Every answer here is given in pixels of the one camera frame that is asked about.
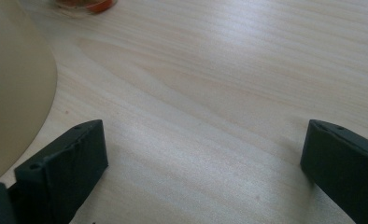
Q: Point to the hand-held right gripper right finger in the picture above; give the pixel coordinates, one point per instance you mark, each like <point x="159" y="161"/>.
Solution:
<point x="347" y="165"/>

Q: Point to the clear cup with orange contents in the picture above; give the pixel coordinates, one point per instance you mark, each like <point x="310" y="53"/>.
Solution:
<point x="88" y="5"/>

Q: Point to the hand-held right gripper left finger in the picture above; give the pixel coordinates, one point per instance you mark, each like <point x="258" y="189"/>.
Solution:
<point x="63" y="168"/>

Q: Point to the beige round container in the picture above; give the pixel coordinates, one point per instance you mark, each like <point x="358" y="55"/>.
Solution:
<point x="14" y="87"/>

